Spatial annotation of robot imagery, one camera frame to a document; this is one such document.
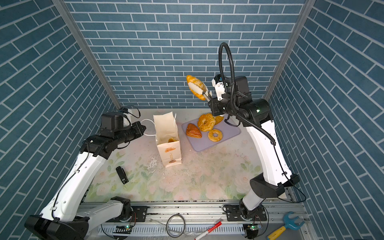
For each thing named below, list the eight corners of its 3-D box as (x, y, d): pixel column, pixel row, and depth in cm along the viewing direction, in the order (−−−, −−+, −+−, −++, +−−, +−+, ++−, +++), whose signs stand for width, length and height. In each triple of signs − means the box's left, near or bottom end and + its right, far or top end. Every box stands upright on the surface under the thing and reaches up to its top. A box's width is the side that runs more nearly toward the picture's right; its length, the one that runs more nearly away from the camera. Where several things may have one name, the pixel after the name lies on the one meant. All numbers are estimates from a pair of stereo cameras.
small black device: (124, 184, 85) (121, 182, 81) (118, 170, 90) (115, 167, 87) (129, 181, 86) (126, 179, 82) (123, 168, 91) (119, 164, 88)
